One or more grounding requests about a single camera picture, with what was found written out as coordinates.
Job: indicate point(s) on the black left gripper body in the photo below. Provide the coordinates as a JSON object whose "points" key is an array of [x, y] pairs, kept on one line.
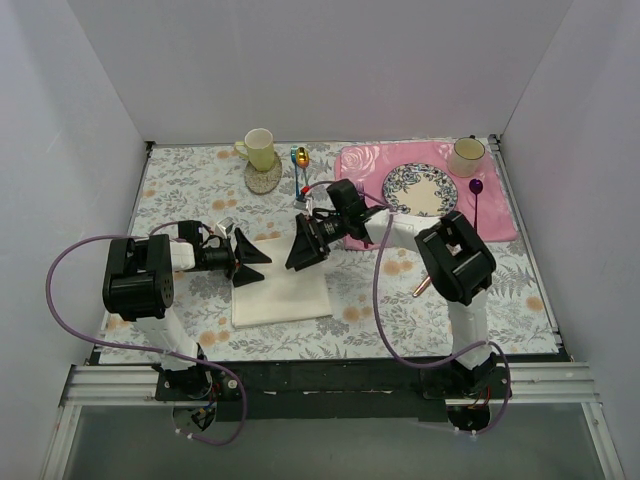
{"points": [[234, 256]]}

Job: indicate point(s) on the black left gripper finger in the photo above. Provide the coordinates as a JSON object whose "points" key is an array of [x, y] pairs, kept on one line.
{"points": [[246, 253], [246, 276]]}

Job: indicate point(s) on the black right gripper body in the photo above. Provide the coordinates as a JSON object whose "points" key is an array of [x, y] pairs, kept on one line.
{"points": [[318, 238]]}

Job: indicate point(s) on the white cloth napkin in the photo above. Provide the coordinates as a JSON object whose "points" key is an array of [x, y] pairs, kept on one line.
{"points": [[283, 295]]}

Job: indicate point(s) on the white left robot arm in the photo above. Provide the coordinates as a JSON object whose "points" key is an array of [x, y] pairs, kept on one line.
{"points": [[139, 287]]}

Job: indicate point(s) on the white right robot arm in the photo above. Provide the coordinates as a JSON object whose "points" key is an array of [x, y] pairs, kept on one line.
{"points": [[458, 264]]}

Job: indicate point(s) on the woven round coaster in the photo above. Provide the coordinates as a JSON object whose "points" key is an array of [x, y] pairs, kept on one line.
{"points": [[263, 182]]}

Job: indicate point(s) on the blue floral plate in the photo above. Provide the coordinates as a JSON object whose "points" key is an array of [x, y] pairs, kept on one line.
{"points": [[420, 189]]}

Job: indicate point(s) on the rainbow gold spoon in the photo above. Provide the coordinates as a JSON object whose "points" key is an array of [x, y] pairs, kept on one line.
{"points": [[302, 161]]}

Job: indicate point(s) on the blue fork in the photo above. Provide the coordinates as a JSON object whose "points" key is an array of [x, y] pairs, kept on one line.
{"points": [[295, 165]]}

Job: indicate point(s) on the yellow green mug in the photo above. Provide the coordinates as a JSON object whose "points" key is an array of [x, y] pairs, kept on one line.
{"points": [[257, 148]]}

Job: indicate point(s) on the cream enamel mug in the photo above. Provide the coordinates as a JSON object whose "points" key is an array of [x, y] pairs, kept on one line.
{"points": [[466, 157]]}

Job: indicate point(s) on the purple spoon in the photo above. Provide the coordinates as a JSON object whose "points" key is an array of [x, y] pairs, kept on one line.
{"points": [[476, 187]]}

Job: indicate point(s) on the pink floral placemat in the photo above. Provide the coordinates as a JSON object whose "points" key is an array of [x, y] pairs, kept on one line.
{"points": [[368, 165]]}

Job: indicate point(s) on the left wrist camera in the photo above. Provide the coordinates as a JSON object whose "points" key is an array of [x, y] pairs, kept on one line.
{"points": [[223, 229]]}

